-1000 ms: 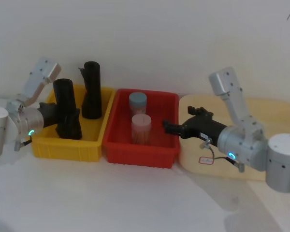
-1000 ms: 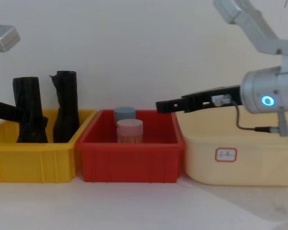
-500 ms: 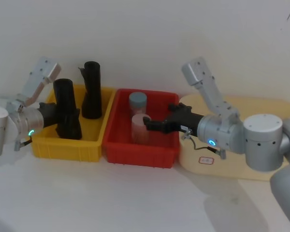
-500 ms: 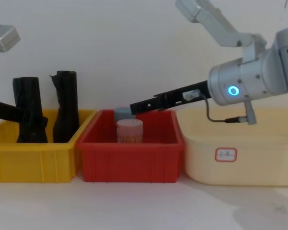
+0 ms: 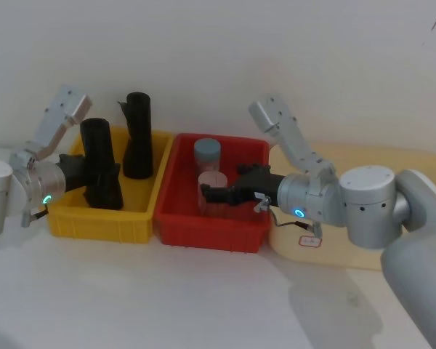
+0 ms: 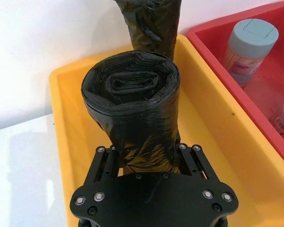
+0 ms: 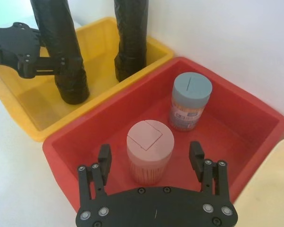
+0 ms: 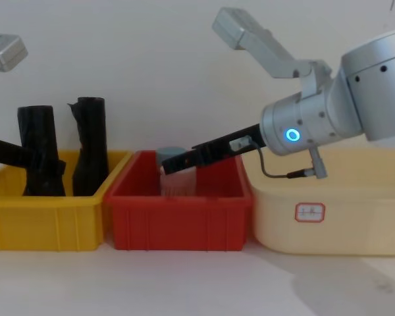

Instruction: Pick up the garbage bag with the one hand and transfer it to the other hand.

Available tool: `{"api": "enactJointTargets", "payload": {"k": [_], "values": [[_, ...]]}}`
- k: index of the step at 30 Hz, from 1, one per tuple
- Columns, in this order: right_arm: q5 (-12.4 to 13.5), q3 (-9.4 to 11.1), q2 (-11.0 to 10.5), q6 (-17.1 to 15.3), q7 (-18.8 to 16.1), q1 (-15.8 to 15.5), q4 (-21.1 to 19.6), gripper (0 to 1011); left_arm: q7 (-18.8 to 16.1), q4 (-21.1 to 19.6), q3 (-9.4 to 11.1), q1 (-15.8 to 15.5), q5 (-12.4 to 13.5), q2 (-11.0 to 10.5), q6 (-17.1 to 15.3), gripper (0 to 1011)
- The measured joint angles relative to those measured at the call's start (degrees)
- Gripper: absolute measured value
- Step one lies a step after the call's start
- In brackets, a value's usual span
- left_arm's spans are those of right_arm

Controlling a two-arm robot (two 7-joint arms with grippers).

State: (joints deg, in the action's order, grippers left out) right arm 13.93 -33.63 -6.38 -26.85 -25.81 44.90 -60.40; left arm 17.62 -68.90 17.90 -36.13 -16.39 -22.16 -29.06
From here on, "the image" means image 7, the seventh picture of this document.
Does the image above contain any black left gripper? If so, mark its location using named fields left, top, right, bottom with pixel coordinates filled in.
left=0, top=22, right=71, bottom=79

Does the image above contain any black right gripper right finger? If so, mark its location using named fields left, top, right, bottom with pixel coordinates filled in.
left=189, top=141, right=234, bottom=204

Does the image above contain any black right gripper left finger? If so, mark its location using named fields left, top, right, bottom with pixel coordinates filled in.
left=77, top=143, right=113, bottom=207

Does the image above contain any black cylinder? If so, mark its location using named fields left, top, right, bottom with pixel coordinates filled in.
left=29, top=0, right=90, bottom=105
left=113, top=0, right=149, bottom=83

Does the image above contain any pink lidded toothpick jar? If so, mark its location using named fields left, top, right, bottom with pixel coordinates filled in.
left=126, top=120, right=175, bottom=185

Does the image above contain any red plastic bin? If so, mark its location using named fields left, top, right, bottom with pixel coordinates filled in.
left=42, top=56, right=284, bottom=209

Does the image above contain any yellow plastic bin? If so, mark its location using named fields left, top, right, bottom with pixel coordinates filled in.
left=0, top=16, right=175, bottom=143

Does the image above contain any blue lidded toothpick jar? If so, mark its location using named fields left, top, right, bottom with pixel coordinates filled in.
left=168, top=72, right=213, bottom=132

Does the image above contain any cream rounded object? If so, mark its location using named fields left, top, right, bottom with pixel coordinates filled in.
left=233, top=136, right=284, bottom=227

